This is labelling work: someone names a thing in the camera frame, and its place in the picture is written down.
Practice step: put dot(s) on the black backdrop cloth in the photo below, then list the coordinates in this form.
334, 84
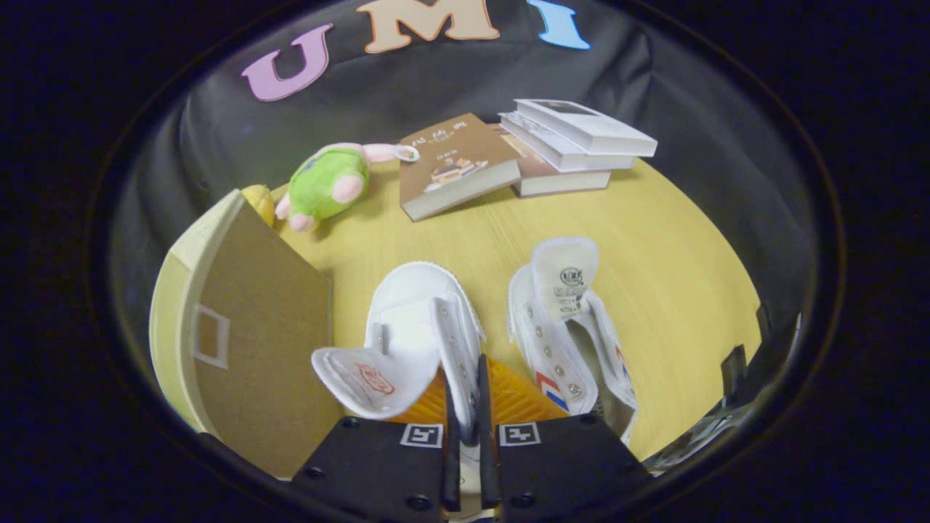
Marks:
690, 116

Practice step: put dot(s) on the white book with patterned cover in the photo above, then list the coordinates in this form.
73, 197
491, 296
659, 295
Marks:
559, 156

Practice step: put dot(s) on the white canvas shoe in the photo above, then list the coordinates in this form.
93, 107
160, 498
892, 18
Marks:
414, 319
559, 341

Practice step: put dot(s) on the beige fabric storage box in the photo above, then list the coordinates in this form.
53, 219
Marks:
254, 349

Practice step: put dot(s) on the green and pink plush toy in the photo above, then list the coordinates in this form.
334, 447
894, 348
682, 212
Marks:
327, 181

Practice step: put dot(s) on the brown book under white books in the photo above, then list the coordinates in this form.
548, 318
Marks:
552, 181

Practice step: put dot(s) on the small black box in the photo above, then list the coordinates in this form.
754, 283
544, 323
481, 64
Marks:
734, 370

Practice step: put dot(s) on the brown book with illustrated cover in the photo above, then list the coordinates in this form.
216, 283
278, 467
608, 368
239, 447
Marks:
450, 160

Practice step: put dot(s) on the yellow plush toy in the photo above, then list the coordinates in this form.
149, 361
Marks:
260, 203

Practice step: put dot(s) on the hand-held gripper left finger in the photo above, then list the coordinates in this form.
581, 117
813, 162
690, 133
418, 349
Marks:
378, 472

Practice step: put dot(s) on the dark flat device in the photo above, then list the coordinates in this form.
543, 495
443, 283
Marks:
705, 436

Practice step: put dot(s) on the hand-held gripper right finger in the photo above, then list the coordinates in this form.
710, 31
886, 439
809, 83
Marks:
567, 472

